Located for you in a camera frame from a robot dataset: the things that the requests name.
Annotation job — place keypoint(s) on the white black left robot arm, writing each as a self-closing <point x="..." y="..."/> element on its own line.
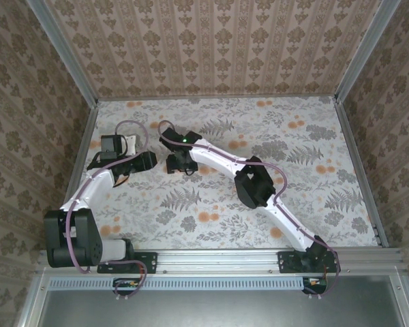
<point x="93" y="190"/>

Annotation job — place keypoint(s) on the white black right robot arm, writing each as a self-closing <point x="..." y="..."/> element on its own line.
<point x="218" y="161"/>

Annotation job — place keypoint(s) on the floral print tablecloth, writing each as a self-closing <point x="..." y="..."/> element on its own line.
<point x="225" y="204"/>

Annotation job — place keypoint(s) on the small black control board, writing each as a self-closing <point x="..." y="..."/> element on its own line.
<point x="126" y="283"/>
<point x="315" y="283"/>

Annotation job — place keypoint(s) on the grey steel plate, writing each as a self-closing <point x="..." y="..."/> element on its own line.
<point x="225" y="310"/>

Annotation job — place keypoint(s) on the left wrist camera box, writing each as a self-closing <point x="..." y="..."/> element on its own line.
<point x="130" y="144"/>

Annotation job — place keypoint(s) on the aluminium frame side rail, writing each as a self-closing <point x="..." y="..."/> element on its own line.
<point x="75" y="170"/>
<point x="360" y="170"/>

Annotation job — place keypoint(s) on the aluminium frame back rail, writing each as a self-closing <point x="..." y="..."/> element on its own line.
<point x="208" y="96"/>

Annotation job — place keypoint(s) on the aluminium frame post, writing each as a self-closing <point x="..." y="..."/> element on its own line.
<point x="365" y="51"/>
<point x="64" y="51"/>

